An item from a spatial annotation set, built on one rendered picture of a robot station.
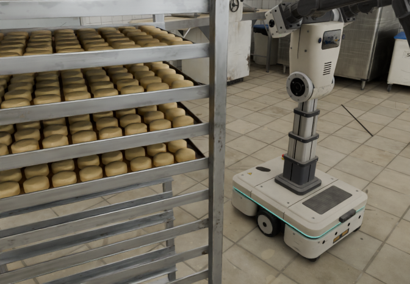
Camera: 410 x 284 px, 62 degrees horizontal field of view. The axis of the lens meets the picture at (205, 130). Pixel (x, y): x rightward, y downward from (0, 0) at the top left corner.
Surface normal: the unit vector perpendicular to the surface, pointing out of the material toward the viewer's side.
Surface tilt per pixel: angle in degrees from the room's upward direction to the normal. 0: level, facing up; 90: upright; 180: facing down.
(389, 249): 0
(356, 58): 90
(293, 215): 31
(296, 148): 90
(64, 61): 90
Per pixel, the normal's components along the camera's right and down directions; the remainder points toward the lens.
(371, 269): 0.00, -0.91
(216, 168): 0.39, 0.37
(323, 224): 0.31, -0.62
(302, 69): -0.78, 0.41
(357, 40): -0.70, 0.29
